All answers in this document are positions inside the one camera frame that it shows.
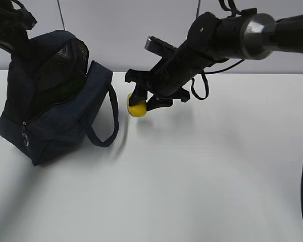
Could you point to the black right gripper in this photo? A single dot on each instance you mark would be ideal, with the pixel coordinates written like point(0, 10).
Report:
point(163, 92)

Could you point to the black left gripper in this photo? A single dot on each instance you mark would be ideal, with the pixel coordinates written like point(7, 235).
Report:
point(14, 37)

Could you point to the yellow lemon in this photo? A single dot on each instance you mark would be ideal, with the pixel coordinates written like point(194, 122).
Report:
point(138, 110)

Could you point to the dark blue lunch bag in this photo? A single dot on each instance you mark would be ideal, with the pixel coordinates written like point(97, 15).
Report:
point(54, 96)

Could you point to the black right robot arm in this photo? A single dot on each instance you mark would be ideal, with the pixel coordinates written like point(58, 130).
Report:
point(210, 41)

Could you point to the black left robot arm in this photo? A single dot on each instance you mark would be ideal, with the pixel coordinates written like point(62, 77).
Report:
point(10, 10)

